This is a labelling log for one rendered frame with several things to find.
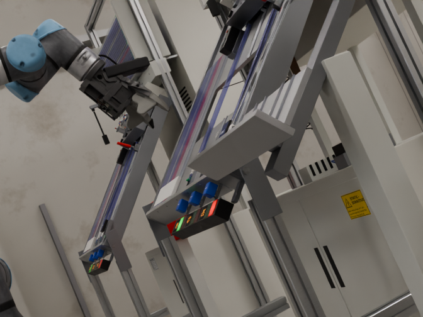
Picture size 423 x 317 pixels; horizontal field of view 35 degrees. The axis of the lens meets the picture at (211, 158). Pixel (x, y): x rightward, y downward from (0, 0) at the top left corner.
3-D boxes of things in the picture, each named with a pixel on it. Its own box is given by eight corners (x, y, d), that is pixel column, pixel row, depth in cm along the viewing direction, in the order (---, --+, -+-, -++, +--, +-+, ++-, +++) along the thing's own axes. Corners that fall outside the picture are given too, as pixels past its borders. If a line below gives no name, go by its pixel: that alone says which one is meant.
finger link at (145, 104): (157, 126, 152) (126, 111, 156) (172, 107, 154) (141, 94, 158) (153, 117, 149) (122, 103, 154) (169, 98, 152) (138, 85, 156)
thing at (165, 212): (247, 183, 143) (217, 169, 142) (166, 225, 204) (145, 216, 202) (248, 178, 143) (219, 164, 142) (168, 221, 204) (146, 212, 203)
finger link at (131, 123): (135, 139, 168) (115, 114, 162) (148, 122, 170) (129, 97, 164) (142, 141, 165) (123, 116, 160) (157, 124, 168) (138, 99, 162)
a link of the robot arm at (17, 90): (-3, 73, 145) (30, 37, 148) (3, 87, 156) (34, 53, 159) (26, 95, 146) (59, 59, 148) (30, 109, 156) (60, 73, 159)
